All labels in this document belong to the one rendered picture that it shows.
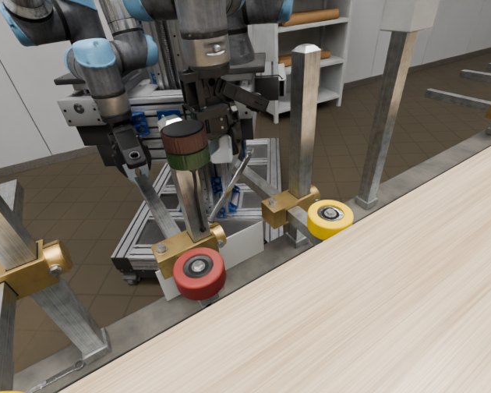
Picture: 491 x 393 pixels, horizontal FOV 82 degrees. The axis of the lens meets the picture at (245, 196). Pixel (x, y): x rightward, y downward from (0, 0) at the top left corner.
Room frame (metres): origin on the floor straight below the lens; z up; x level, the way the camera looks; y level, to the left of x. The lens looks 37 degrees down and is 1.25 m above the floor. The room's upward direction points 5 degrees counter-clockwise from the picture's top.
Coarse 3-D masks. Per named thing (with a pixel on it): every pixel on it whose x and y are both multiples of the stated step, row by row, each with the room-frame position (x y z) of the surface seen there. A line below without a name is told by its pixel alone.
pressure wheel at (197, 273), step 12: (192, 252) 0.32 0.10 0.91; (204, 252) 0.32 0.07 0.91; (216, 252) 0.31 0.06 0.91; (180, 264) 0.29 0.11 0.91; (192, 264) 0.30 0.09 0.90; (204, 264) 0.29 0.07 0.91; (216, 264) 0.29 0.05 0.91; (180, 276) 0.27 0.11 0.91; (192, 276) 0.27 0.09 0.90; (204, 276) 0.27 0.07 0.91; (216, 276) 0.27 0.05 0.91; (180, 288) 0.26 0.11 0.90; (192, 288) 0.25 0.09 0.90; (204, 288) 0.25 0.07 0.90; (216, 288) 0.26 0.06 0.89
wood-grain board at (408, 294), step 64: (448, 192) 0.42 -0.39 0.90; (320, 256) 0.29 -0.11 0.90; (384, 256) 0.28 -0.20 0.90; (448, 256) 0.27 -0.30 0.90; (192, 320) 0.20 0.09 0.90; (256, 320) 0.19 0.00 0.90; (320, 320) 0.19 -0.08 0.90; (384, 320) 0.18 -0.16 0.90; (448, 320) 0.17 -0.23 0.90; (128, 384) 0.13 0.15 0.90; (192, 384) 0.13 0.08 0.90; (256, 384) 0.12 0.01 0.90; (320, 384) 0.12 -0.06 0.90; (384, 384) 0.11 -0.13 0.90; (448, 384) 0.11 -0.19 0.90
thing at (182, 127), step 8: (184, 120) 0.38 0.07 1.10; (192, 120) 0.38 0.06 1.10; (168, 128) 0.36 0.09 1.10; (176, 128) 0.36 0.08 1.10; (184, 128) 0.35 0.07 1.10; (192, 128) 0.35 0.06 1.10; (200, 128) 0.35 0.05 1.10; (168, 136) 0.34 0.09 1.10; (176, 136) 0.33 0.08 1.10; (184, 136) 0.33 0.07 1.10; (200, 216) 0.38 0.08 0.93; (200, 224) 0.38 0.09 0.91
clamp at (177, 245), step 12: (216, 228) 0.41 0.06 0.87; (168, 240) 0.39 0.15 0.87; (180, 240) 0.39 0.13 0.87; (192, 240) 0.38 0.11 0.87; (204, 240) 0.38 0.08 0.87; (216, 240) 0.39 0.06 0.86; (168, 252) 0.36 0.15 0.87; (180, 252) 0.36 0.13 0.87; (168, 264) 0.34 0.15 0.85; (168, 276) 0.34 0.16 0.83
